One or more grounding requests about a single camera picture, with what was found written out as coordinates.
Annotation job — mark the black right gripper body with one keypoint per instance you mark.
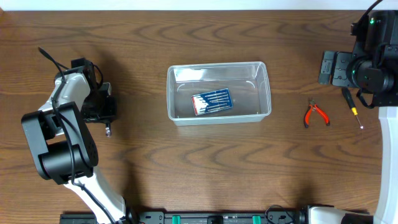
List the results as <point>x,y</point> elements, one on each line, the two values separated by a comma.
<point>341,73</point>

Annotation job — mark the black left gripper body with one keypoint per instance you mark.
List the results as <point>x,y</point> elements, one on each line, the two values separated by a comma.
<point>101,104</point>

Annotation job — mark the chrome ring wrench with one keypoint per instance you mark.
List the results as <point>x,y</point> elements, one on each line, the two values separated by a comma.
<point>108,130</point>

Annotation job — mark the blue screwdriver set case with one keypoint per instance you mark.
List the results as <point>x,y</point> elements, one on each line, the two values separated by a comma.
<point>212,101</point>

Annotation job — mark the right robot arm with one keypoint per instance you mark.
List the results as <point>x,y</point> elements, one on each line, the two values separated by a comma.
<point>372,69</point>

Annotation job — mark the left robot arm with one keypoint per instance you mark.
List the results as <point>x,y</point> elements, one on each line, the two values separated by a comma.
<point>62,146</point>

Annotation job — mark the clear plastic container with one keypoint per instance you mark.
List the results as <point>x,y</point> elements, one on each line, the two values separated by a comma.
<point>247,82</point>

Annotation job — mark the black yellow screwdriver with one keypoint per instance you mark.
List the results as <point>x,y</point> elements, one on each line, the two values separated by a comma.
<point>349,99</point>

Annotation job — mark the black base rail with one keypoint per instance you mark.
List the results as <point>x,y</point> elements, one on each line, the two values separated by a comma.
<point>275,214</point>

